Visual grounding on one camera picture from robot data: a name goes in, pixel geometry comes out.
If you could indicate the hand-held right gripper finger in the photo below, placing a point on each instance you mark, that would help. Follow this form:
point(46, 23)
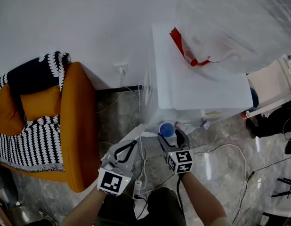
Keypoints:
point(164, 143)
point(183, 140)

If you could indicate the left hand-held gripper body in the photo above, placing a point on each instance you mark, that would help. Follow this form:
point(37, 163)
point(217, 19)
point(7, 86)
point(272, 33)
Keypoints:
point(110, 182)

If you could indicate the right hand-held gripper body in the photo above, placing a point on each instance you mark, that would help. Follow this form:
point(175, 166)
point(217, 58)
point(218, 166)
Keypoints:
point(180, 161)

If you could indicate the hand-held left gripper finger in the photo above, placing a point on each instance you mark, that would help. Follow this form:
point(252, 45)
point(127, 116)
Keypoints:
point(111, 155)
point(133, 156)

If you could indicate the blue cup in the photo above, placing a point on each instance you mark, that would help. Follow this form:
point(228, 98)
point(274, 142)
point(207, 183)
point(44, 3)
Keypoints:
point(167, 129)

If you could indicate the white water dispenser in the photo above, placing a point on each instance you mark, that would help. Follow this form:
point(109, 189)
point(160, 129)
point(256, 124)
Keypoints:
point(195, 91)

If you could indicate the red paper cup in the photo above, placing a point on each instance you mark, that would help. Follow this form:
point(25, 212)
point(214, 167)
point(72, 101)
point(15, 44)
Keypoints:
point(245, 115)

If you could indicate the person's left forearm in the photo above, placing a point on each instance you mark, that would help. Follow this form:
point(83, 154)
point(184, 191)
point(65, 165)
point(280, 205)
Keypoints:
point(86, 208)

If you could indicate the person's right forearm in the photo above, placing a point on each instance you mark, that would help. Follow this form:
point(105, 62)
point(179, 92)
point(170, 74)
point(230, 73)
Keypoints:
point(202, 201)

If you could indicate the red water tap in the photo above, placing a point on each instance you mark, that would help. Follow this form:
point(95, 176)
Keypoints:
point(178, 124)

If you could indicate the blue water tap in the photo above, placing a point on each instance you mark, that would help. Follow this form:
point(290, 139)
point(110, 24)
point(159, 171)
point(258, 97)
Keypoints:
point(205, 124)

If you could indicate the white power strip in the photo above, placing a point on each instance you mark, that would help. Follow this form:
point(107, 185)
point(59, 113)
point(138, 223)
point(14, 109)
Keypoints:
point(138, 187)

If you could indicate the orange sofa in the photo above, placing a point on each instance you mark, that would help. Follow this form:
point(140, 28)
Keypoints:
point(77, 126)

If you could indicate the person's black trousers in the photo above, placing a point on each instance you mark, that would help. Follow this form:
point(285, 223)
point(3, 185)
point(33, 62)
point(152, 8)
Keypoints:
point(159, 208)

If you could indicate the black white striped blanket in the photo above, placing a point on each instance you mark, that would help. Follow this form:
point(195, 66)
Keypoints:
point(42, 145)

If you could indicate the blue-grey waste bin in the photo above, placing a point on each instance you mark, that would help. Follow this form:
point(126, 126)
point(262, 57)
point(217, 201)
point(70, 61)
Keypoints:
point(254, 98)

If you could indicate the orange sofa cushion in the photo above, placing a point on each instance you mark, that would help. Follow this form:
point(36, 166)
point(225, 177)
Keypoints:
point(6, 114)
point(39, 105)

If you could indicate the white sink vanity unit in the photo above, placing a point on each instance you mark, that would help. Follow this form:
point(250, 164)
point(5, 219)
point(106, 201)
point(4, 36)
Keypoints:
point(270, 83)

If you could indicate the black metal stand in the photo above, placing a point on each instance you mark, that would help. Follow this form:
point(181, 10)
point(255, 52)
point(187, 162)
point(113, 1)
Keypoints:
point(285, 187)

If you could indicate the clear large water bottle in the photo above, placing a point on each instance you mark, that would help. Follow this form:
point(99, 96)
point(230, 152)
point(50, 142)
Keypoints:
point(230, 20)

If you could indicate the white wall socket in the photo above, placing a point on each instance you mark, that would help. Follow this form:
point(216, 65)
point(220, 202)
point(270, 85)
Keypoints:
point(120, 67)

